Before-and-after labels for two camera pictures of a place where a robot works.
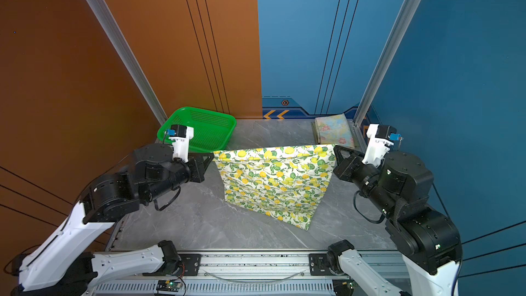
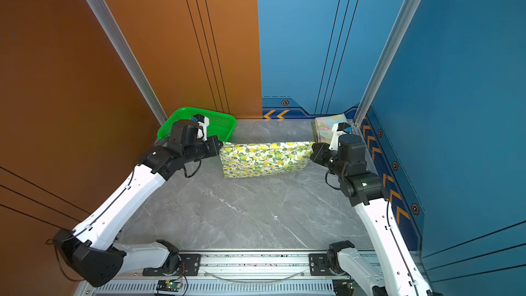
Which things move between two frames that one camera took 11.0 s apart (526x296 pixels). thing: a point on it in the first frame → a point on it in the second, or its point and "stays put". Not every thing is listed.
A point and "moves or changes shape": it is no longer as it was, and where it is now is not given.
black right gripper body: x=366 y=177 → x=324 y=157
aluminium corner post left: x=117 y=40 stays put
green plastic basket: x=212 y=131 stays put
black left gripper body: x=179 y=174 → x=203 y=150
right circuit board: x=343 y=287 stays put
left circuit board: x=168 y=286 stays put
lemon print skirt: x=287 y=183 moves or changes shape
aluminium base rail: x=238 y=274 stays put
